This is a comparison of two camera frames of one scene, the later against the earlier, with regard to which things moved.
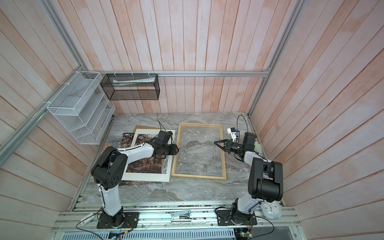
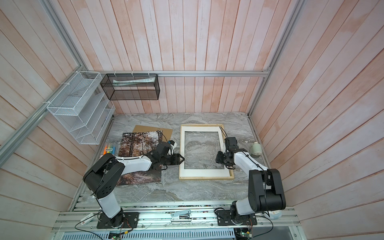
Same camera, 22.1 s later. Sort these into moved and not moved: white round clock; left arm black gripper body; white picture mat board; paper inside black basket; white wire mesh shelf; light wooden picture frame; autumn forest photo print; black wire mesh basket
Moved: left arm black gripper body; light wooden picture frame; white picture mat board
Not moved: white wire mesh shelf; white round clock; autumn forest photo print; paper inside black basket; black wire mesh basket
